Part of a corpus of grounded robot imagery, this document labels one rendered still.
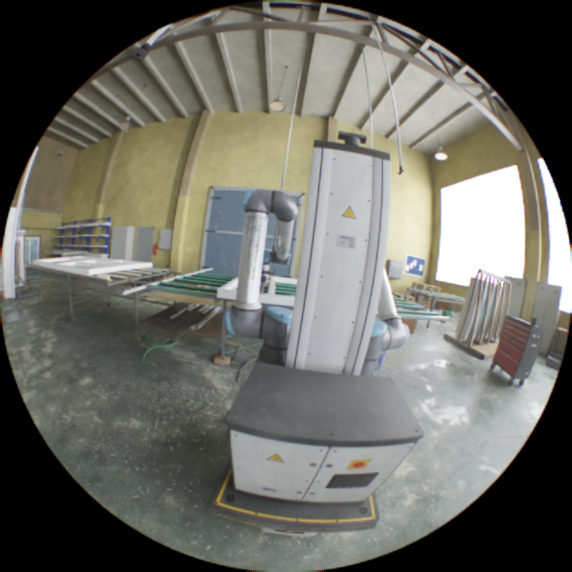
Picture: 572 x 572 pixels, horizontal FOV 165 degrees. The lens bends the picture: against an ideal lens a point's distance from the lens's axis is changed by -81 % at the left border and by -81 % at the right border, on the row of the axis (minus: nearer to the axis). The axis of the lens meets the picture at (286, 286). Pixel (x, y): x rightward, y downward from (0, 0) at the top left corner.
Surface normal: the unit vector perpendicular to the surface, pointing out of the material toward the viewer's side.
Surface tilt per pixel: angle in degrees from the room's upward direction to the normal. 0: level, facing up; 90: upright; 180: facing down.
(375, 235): 90
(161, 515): 0
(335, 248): 90
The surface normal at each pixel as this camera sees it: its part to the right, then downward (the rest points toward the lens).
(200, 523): 0.12, -0.98
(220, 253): 0.04, 0.15
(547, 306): -0.99, -0.11
